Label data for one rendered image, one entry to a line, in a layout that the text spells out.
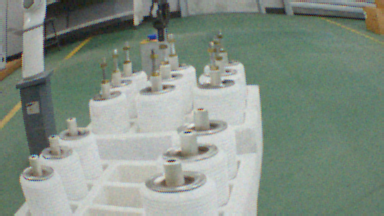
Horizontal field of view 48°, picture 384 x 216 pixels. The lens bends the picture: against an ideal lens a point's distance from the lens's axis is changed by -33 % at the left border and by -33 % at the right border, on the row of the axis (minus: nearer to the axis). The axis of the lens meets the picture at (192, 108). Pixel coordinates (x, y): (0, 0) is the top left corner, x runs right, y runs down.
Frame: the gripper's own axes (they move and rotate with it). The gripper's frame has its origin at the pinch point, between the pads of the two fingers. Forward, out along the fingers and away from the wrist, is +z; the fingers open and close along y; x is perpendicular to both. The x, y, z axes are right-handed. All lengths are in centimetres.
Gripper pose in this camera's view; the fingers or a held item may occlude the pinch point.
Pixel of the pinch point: (162, 35)
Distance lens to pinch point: 136.2
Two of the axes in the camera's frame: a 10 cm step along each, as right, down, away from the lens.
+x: -9.8, 0.8, 1.9
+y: 1.6, -2.5, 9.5
